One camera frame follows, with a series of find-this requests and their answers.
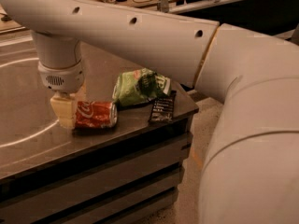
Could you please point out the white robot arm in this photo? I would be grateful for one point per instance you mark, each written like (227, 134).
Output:
(251, 171)

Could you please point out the red coke can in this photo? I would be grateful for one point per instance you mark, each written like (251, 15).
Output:
(96, 115)

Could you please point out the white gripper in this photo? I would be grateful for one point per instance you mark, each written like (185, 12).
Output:
(61, 77)

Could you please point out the black snack bar wrapper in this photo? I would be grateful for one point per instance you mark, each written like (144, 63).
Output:
(163, 109)

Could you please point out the green chip bag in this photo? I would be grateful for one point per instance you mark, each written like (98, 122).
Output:
(140, 87)

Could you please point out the dark counter drawer cabinet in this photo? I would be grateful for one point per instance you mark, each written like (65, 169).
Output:
(112, 177)

